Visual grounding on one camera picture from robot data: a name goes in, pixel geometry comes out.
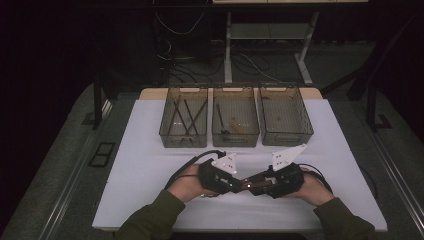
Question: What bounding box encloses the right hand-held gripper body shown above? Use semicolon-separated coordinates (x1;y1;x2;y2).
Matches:
266;143;308;200

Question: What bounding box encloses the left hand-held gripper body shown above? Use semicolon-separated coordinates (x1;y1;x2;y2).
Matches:
198;152;246;196

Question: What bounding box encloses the wooden-handled table knife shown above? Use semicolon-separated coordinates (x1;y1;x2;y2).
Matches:
199;179;274;199

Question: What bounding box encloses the clear grey plastic bin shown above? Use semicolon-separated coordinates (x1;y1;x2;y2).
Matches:
158;84;209;149
211;83;260;148
258;83;315;148

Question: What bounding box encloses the light wooden-handled spoon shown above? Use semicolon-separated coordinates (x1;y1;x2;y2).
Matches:
229;116;245;134

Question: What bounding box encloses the thin metal spoon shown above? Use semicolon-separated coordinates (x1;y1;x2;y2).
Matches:
215;103;232;135

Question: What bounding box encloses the black chopstick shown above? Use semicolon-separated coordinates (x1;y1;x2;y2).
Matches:
183;98;198;135
173;99;190;135

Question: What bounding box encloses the person's right hand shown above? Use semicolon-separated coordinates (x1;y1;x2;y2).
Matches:
283;166;336;208

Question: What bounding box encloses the person's left hand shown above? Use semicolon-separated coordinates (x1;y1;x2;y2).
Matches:
166;162;216;204

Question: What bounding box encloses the white table mat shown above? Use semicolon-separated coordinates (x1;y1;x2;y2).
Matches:
92;98;389;233

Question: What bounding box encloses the grey metal stand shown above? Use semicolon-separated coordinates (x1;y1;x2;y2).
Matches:
223;10;320;87

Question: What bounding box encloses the left hand-held gripper black cable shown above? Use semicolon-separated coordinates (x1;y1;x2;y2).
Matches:
164;149;228;191

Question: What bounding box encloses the hand-held gripper black cable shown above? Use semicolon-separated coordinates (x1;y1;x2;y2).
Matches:
164;149;228;191
298;162;334;194

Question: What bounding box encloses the right hand-held gripper black cable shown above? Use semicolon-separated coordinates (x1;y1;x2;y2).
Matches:
298;162;334;194

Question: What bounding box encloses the tangle of floor cables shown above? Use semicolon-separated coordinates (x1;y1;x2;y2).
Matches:
166;39;318;84

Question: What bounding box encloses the metal floor rail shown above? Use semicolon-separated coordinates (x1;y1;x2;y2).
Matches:
366;129;424;231
39;99;114;240

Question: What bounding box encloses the black stand post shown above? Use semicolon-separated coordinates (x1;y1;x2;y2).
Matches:
364;79;394;133

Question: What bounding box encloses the black rectangular floor frame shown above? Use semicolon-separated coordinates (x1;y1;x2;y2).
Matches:
88;141;116;168

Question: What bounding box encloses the white hanging cable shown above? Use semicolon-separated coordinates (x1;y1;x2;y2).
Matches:
154;11;205;36

